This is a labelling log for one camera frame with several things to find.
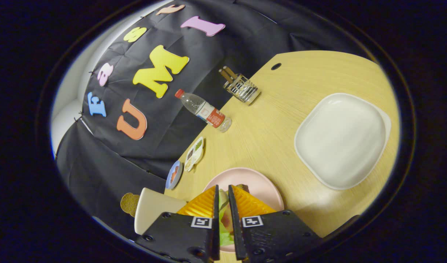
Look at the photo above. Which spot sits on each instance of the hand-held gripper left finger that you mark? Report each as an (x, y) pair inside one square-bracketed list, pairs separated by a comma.
[(215, 237)]

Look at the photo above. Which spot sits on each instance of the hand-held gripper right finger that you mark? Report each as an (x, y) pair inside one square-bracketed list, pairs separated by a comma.
[(235, 233)]

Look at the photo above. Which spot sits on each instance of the green lettuce leaf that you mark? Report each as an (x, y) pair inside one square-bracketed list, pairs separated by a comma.
[(225, 239)]

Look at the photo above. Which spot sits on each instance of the pink round plate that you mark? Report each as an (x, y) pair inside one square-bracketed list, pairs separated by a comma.
[(259, 182)]

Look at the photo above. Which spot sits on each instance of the cream toaster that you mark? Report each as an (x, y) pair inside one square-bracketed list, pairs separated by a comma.
[(154, 208)]

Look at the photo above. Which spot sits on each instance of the small blue plate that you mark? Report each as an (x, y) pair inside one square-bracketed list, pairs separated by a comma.
[(172, 184)]

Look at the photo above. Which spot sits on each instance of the red food slices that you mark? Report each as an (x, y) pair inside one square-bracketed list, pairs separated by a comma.
[(174, 173)]

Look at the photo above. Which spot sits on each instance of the white divided condiment dish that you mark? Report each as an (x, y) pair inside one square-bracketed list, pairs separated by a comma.
[(198, 155)]

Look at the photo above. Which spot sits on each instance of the clear bottle with red label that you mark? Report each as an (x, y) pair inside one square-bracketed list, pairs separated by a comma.
[(205, 109)]

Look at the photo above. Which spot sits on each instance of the white square plate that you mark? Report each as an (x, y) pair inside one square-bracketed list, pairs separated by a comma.
[(342, 140)]

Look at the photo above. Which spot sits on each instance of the black backdrop cloth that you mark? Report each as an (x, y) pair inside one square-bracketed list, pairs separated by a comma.
[(245, 36)]

